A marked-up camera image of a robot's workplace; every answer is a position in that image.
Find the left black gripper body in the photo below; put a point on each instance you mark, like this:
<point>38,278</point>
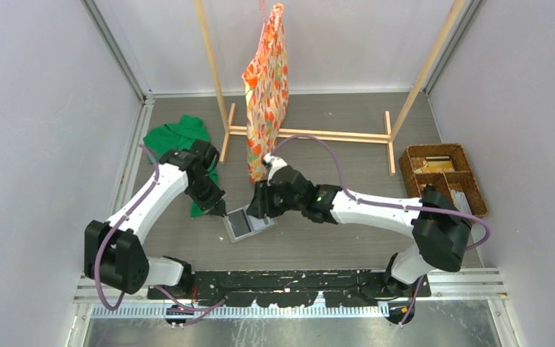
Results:
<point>204,194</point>

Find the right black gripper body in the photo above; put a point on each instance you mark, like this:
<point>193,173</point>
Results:
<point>280,205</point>

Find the white credit card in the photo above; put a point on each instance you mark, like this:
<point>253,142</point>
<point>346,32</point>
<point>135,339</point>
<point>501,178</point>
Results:
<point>258,224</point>

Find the grey card holder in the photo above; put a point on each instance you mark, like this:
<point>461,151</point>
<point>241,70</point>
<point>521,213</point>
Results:
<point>228,228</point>

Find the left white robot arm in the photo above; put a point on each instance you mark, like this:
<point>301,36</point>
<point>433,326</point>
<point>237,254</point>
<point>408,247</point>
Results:
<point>114,251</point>

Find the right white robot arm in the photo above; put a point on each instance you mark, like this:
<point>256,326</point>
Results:
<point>439,231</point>

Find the gold card in basket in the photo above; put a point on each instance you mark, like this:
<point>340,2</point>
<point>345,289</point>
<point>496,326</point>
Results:
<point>435,164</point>

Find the green cloth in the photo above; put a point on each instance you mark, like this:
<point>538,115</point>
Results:
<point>177,139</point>

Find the wooden hanging rack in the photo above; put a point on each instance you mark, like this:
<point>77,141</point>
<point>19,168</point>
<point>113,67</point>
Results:
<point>392,130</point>

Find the orange patterned hanging cloth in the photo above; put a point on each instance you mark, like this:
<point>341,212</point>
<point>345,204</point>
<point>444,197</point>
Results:
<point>266,92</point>

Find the brown wicker basket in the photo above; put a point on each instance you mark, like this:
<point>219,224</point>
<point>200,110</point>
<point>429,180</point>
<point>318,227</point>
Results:
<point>463,179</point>

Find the white paper in basket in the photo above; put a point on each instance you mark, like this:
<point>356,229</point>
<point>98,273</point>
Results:
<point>461,201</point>

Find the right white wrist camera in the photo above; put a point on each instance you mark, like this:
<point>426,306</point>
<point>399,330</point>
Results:
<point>273,165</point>

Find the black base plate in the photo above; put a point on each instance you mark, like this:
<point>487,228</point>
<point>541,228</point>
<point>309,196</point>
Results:
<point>285,288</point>

